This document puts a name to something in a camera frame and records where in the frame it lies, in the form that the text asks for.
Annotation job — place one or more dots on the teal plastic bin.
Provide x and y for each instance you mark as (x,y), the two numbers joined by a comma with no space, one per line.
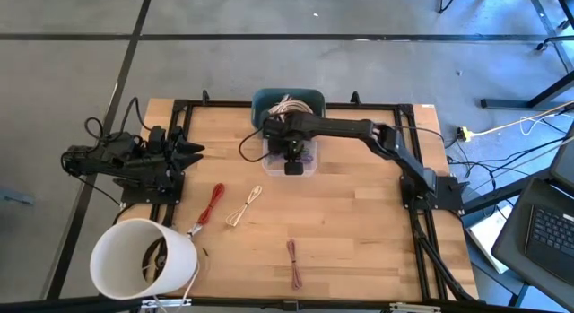
(260,106)

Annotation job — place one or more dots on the yellow power plug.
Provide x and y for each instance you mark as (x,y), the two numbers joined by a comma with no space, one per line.
(464,133)

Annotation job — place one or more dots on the black bottom frame rail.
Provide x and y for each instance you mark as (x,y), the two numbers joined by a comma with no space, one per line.
(287,305)

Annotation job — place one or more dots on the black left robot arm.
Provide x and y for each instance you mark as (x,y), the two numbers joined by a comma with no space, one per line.
(112,162)

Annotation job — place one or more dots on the black desk leg frame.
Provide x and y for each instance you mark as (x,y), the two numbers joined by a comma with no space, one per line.
(538,95)

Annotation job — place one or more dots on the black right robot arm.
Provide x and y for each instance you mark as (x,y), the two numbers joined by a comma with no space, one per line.
(341,127)

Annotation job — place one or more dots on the white flat box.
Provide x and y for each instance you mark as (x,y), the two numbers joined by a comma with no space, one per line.
(489,234)

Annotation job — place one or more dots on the black metal table frame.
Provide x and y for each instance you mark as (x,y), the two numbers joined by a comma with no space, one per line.
(359,106)

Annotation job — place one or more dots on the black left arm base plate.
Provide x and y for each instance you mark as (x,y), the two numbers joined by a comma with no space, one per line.
(148,196)

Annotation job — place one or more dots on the clear plastic container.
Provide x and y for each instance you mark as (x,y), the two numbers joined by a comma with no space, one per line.
(311,170)

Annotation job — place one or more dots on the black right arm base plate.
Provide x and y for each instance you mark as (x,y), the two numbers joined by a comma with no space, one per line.
(450,196)

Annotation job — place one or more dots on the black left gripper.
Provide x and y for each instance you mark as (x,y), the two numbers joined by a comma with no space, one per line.
(166,158)

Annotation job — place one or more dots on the black laptop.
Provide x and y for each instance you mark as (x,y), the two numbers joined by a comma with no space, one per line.
(551,232)

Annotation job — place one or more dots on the white cylindrical lamp shade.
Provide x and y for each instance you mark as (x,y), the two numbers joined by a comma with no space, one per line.
(116,259)

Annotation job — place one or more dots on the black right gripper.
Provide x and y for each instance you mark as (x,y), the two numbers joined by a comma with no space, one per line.
(280,145)

